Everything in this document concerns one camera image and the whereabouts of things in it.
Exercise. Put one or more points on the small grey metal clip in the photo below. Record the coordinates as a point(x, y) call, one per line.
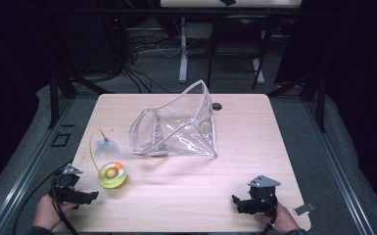
point(304, 209)

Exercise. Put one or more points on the person's left hand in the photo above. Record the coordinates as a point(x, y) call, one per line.
point(45, 213)

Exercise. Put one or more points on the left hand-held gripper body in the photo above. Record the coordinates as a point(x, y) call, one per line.
point(66, 182)

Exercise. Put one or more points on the person's right hand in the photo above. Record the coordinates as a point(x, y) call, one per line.
point(282, 220)

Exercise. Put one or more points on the black chair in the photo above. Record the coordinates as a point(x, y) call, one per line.
point(241, 23)

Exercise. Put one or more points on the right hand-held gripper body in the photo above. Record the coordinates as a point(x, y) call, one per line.
point(262, 196)

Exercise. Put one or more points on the aluminium floor rail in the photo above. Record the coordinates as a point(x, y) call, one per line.
point(336, 163)
point(29, 169)

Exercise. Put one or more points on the yellow feather cat toy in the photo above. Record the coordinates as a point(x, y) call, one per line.
point(112, 176)

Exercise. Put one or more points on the white desk with legs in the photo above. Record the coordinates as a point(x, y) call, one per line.
point(183, 58)

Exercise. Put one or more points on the black metal stand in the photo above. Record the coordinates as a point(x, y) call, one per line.
point(54, 98)
point(321, 104)

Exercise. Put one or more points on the clear plastic zipper bag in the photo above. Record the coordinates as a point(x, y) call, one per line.
point(176, 130)

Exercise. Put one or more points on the dark item on white desk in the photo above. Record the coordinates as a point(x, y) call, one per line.
point(227, 2)

